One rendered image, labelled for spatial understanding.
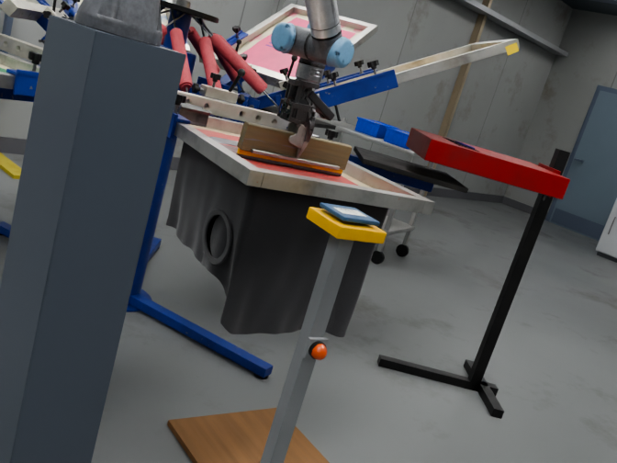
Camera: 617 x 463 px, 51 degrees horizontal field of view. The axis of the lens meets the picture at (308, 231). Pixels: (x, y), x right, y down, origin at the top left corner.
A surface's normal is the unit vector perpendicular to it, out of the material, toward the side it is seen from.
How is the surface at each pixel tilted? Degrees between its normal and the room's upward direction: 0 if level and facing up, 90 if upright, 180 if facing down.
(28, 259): 90
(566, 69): 90
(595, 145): 90
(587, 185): 90
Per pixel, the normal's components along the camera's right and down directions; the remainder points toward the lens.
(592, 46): -0.68, -0.01
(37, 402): 0.68, 0.36
